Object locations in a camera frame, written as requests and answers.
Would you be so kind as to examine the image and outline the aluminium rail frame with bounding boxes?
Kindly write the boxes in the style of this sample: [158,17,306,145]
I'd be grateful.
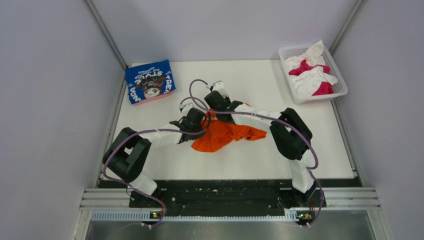
[80,187,381,223]

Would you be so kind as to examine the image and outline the white and pink crumpled t-shirt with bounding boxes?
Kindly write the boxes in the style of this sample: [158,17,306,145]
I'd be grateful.
[283,40,339,99]

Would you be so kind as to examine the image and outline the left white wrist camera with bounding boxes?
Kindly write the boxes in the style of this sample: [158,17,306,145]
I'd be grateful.
[179,102,194,116]

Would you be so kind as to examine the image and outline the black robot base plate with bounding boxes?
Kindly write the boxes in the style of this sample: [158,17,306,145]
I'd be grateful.
[99,178,362,220]

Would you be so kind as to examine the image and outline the white plastic basket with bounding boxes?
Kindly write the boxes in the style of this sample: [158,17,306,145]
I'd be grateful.
[278,40,348,104]

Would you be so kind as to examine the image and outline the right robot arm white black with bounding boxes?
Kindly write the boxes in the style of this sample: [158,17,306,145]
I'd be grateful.
[204,90,318,206]

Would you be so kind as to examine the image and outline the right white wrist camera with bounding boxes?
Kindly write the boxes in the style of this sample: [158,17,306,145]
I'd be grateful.
[209,80,229,98]

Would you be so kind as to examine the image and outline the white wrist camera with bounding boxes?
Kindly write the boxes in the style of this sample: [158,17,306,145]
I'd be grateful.
[179,102,194,116]
[209,80,229,98]

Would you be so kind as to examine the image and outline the folded pink t-shirt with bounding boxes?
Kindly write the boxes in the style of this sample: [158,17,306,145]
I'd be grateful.
[134,91,174,106]

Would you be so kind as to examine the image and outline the folded blue printed t-shirt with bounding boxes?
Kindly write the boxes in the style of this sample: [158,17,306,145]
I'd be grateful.
[124,60,176,106]

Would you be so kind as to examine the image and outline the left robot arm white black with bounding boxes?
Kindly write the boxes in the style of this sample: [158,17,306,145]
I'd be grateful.
[102,107,205,207]

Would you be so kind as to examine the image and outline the orange t-shirt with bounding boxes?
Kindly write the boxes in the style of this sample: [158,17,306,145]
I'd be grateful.
[191,112,267,153]

